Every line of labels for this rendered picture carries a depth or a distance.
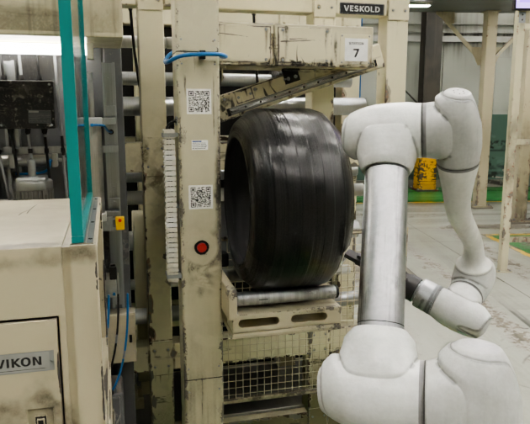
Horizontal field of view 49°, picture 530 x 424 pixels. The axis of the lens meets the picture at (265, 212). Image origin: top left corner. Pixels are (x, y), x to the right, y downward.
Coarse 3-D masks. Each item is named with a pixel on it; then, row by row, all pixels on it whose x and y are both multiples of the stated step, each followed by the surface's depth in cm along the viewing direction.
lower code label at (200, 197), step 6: (192, 186) 180; (198, 186) 181; (204, 186) 181; (210, 186) 182; (192, 192) 181; (198, 192) 181; (204, 192) 182; (210, 192) 182; (192, 198) 181; (198, 198) 182; (204, 198) 182; (210, 198) 182; (192, 204) 181; (198, 204) 182; (204, 204) 182; (210, 204) 183
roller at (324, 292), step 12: (288, 288) 189; (300, 288) 189; (312, 288) 189; (324, 288) 190; (336, 288) 191; (240, 300) 182; (252, 300) 183; (264, 300) 184; (276, 300) 186; (288, 300) 187; (300, 300) 188
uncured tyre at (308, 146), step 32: (256, 128) 176; (288, 128) 175; (320, 128) 178; (256, 160) 171; (288, 160) 169; (320, 160) 171; (224, 192) 213; (256, 192) 169; (288, 192) 167; (320, 192) 169; (352, 192) 175; (256, 224) 170; (288, 224) 168; (320, 224) 170; (352, 224) 177; (256, 256) 175; (288, 256) 172; (320, 256) 175; (256, 288) 190
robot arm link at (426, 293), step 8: (424, 280) 169; (416, 288) 169; (424, 288) 167; (432, 288) 167; (440, 288) 167; (416, 296) 167; (424, 296) 166; (432, 296) 165; (416, 304) 168; (424, 304) 167
